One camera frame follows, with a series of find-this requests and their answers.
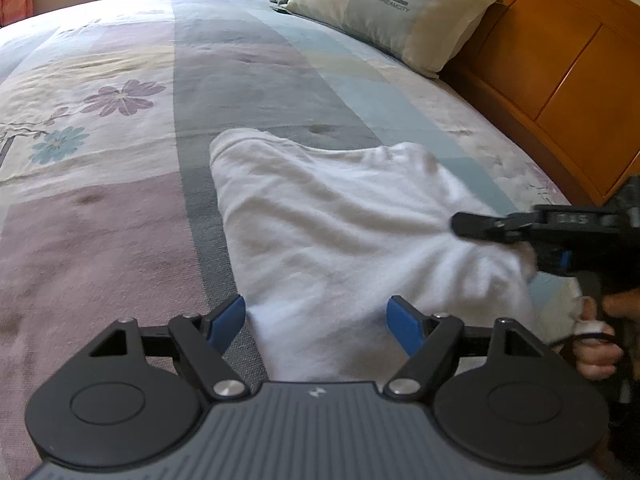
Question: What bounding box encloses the pastel patchwork bedsheet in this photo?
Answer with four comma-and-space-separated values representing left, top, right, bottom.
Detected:
0, 0, 576, 480

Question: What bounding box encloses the wooden bed headboard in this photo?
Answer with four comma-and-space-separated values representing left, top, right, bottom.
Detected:
405, 0, 640, 206

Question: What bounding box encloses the right hand-held gripper cable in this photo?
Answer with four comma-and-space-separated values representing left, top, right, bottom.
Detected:
550, 334, 626, 361

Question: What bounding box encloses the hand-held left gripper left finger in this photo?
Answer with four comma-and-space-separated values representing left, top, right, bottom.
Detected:
89, 294, 251, 403

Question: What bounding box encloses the person's right hand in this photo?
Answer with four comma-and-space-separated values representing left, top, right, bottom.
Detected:
571, 291, 640, 380

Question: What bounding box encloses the white printed sweatshirt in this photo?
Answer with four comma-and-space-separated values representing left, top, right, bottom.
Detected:
209, 127, 583, 383

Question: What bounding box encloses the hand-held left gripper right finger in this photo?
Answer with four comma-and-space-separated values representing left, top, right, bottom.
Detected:
385, 295, 547, 403

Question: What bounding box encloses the pale printed pillow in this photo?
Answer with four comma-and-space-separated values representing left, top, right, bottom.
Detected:
280, 0, 503, 78

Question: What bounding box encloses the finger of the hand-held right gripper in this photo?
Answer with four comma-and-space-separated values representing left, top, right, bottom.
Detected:
450, 210, 536, 245
537, 247, 573, 273

